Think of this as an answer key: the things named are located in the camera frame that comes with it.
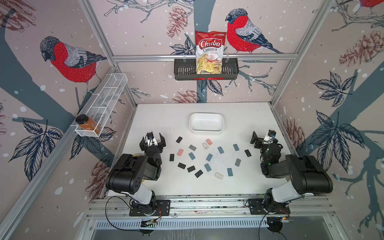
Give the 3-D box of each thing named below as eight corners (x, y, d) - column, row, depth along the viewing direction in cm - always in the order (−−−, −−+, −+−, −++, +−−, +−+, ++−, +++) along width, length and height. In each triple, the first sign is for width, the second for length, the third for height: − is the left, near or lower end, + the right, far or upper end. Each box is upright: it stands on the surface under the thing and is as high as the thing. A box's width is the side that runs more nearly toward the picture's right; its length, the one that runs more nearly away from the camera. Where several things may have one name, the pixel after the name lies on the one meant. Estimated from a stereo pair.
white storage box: (189, 135, 104) (188, 130, 100) (189, 116, 116) (189, 111, 111) (224, 135, 104) (226, 130, 100) (221, 115, 116) (222, 111, 111)
